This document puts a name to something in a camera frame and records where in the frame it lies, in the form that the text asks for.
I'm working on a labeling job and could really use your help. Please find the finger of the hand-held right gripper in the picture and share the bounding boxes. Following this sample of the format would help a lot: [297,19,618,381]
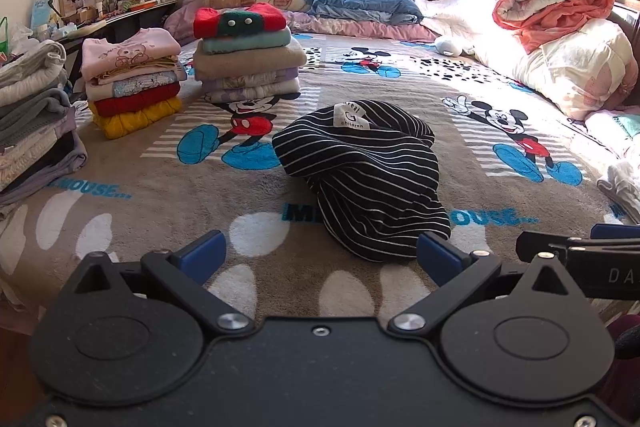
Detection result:
[590,223,640,240]
[516,231,591,260]

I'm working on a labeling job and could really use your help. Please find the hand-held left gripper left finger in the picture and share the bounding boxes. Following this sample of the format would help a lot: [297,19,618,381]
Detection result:
[74,230,254,337]

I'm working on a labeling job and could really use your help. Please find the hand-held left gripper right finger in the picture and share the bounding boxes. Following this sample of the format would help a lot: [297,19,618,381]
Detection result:
[389,232,576,335]

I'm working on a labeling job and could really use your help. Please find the black white striped pants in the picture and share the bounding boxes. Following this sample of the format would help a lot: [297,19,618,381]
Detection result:
[271,99,452,263]

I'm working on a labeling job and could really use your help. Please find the centre stack of folded clothes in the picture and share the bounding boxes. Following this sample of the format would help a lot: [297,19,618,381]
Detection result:
[192,39,308,82]

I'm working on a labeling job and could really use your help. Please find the pile of grey folded clothes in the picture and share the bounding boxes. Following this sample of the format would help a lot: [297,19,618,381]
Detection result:
[0,39,88,208]

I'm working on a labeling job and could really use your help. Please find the grey white cloth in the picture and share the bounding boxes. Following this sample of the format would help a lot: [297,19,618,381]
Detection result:
[597,159,640,214]

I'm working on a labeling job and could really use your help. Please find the person's maroon clothing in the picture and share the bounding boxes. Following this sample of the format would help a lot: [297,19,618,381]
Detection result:
[607,314,640,408]

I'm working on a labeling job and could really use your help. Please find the cartoon mouse printed blanket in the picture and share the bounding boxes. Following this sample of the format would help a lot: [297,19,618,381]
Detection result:
[0,27,640,358]

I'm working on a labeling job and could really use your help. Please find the white teal cloth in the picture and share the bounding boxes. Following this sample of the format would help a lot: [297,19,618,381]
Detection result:
[585,111,640,160]

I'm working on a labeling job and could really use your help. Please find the yellow folded garment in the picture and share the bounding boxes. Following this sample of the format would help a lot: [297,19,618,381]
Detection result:
[90,97,183,140]

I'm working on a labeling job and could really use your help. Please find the cream fleece folded garment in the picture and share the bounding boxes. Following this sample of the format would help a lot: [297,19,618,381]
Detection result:
[202,79,301,104]

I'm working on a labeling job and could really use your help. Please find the cream quilt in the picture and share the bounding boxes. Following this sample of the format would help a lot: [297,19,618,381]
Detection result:
[470,19,640,120]

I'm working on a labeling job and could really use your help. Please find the light blue patterned garment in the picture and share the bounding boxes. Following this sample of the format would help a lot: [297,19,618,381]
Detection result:
[85,69,187,100]

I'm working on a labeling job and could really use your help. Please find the tan folded garment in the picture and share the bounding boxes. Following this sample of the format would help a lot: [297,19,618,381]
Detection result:
[97,57,183,85]

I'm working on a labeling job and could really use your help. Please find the white plush toy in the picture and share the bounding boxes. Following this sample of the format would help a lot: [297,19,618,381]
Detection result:
[434,34,463,56]

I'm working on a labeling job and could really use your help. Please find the pink folded sweatshirt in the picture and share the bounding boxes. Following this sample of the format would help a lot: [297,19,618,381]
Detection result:
[81,28,182,82]

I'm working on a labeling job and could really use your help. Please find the mint folded garment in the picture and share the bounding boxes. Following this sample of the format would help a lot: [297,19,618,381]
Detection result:
[201,29,292,55]

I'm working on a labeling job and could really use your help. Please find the orange rolled quilt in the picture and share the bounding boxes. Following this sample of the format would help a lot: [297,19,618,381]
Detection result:
[480,0,615,54]

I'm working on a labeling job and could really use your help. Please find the red green knitted garment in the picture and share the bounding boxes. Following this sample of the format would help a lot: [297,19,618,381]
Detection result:
[193,3,288,40]

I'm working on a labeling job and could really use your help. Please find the white fluffy blanket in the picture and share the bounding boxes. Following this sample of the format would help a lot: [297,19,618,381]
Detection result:
[415,0,506,55]

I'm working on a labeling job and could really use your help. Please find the dark wooden desk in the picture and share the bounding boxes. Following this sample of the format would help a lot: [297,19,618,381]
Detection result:
[60,0,179,58]

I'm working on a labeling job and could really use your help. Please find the pink quilt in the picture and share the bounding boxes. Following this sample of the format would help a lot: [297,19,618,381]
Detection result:
[165,0,441,44]

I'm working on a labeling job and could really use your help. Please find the white plastic bag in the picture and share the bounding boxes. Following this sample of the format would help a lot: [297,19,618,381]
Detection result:
[10,24,37,52]

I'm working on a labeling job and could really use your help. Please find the light blue package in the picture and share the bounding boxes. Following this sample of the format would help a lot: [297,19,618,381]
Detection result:
[32,0,51,30]

